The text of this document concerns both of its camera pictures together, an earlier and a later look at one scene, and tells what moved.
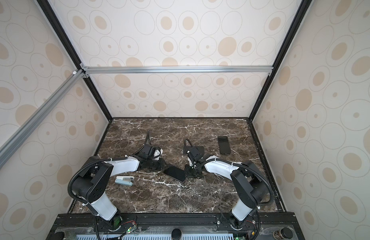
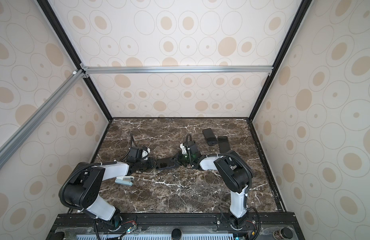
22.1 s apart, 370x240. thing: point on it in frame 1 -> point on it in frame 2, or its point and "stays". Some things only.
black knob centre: x=176 y=234 stays
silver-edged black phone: x=224 y=145 stays
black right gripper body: x=190 y=171 -> x=184 y=160
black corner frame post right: x=300 y=16 stays
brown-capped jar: x=283 y=233 stays
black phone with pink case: x=176 y=173 -> x=210 y=137
